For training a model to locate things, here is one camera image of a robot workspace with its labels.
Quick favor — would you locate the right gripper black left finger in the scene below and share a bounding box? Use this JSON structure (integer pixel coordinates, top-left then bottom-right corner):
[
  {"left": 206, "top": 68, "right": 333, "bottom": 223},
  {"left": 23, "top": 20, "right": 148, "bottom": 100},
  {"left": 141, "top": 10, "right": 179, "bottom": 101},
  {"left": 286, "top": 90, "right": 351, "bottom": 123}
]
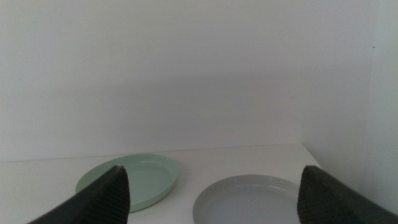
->
[{"left": 27, "top": 165, "right": 131, "bottom": 224}]

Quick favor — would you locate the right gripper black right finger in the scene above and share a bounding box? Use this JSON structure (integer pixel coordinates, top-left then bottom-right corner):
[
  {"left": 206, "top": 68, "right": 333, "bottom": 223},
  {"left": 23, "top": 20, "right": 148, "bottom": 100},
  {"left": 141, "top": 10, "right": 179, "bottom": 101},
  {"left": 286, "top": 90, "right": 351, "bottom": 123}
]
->
[{"left": 296, "top": 165, "right": 398, "bottom": 224}]

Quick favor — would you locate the pale green shallow bowl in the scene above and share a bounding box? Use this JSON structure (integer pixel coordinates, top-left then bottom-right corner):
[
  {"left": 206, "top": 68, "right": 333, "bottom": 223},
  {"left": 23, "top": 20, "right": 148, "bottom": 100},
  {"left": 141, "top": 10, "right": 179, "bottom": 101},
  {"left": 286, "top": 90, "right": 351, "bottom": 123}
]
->
[{"left": 75, "top": 153, "right": 180, "bottom": 213}]

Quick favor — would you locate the grey shallow bowl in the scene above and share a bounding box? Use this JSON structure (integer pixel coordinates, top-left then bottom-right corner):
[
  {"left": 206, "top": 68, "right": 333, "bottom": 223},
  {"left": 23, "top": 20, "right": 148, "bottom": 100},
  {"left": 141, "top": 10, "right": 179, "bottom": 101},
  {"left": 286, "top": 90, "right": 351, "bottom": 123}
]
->
[{"left": 192, "top": 174, "right": 302, "bottom": 224}]

